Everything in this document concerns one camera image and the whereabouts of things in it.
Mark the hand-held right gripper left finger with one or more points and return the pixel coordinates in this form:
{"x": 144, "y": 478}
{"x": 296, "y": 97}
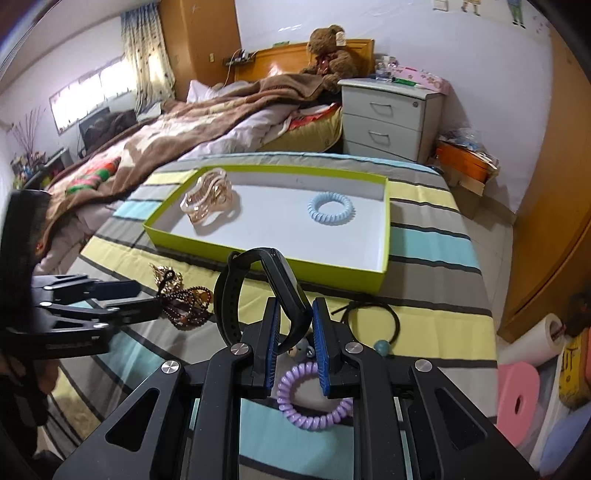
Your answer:
{"x": 272, "y": 350}

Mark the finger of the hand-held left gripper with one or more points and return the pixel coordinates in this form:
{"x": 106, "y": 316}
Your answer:
{"x": 134, "y": 310}
{"x": 106, "y": 290}

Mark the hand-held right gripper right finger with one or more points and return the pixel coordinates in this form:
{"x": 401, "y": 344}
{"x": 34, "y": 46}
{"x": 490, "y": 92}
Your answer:
{"x": 323, "y": 350}

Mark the black smart band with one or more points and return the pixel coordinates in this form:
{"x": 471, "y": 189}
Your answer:
{"x": 286, "y": 286}

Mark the green rimmed white tray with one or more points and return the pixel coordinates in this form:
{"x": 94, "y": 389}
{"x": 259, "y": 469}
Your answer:
{"x": 295, "y": 217}

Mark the person's left hand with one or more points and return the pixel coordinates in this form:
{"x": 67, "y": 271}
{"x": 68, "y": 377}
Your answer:
{"x": 46, "y": 381}

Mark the colourful floral blanket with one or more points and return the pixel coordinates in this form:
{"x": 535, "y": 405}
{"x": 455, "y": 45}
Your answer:
{"x": 94, "y": 175}

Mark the dried branches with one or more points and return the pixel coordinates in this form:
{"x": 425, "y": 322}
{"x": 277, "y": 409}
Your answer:
{"x": 25, "y": 134}

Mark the striped bed sheet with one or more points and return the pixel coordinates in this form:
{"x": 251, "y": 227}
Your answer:
{"x": 443, "y": 258}

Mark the brown fleece blanket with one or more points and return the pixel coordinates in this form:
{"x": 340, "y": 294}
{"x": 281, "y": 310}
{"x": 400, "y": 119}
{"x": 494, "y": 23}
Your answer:
{"x": 152, "y": 138}

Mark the pink foam roll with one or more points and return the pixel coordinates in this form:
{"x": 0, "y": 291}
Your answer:
{"x": 517, "y": 401}

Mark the white paper roll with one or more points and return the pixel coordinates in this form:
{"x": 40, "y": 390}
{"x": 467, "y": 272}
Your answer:
{"x": 531, "y": 339}

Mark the cardboard box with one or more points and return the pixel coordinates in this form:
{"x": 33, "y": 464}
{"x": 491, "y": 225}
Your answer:
{"x": 466, "y": 194}

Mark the olive yellow mattress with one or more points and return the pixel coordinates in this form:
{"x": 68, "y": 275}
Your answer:
{"x": 314, "y": 136}

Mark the white pillow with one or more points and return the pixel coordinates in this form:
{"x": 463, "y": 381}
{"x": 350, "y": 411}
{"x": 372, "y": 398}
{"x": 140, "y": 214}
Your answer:
{"x": 203, "y": 90}

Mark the patterned curtain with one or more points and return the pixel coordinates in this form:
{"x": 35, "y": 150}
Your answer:
{"x": 147, "y": 55}

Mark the lilac duvet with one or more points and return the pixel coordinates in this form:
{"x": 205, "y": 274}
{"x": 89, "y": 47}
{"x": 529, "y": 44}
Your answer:
{"x": 258, "y": 124}

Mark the red and white cloth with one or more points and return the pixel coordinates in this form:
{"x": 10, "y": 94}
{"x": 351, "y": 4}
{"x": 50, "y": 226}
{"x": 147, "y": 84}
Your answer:
{"x": 309, "y": 117}

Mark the orange box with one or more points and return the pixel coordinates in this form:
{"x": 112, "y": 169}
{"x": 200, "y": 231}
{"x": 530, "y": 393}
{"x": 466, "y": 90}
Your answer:
{"x": 461, "y": 159}

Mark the white nightstand with drawers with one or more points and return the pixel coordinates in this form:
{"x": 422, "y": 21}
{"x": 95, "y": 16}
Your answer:
{"x": 388, "y": 115}

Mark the yellow printed bag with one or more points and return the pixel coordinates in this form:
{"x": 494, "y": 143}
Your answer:
{"x": 575, "y": 369}

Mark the wooden corner cabinet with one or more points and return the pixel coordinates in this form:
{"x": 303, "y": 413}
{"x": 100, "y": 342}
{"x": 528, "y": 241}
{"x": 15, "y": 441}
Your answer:
{"x": 198, "y": 41}

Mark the power strip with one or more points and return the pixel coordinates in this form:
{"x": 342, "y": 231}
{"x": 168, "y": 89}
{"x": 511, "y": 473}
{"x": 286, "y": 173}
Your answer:
{"x": 238, "y": 57}

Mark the large wooden wardrobe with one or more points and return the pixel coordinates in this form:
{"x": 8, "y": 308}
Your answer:
{"x": 545, "y": 194}

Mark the wooden headboard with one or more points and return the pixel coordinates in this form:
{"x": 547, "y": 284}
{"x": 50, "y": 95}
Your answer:
{"x": 277, "y": 60}

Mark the glass jar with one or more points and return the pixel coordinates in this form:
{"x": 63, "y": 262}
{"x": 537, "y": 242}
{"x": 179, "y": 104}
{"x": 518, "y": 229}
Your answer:
{"x": 385, "y": 65}

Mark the pink floral box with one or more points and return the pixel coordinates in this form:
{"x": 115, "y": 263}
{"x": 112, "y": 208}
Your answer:
{"x": 422, "y": 76}

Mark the brown teddy bear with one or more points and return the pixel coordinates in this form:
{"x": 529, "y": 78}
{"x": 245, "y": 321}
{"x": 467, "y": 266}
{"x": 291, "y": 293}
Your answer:
{"x": 330, "y": 50}

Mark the wall stickers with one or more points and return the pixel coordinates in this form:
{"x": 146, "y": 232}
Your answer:
{"x": 494, "y": 9}

